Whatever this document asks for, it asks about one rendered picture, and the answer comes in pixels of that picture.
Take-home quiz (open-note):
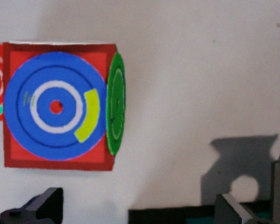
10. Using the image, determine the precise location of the white flat disc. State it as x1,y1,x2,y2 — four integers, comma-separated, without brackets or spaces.
10,39,114,44

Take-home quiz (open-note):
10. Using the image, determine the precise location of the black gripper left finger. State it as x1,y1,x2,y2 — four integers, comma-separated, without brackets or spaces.
0,187,63,224

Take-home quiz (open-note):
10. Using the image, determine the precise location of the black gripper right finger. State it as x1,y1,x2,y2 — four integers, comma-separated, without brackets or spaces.
214,194,277,224

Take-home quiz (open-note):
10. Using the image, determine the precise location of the green-labelled cd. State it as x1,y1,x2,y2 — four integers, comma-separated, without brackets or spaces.
106,53,126,155

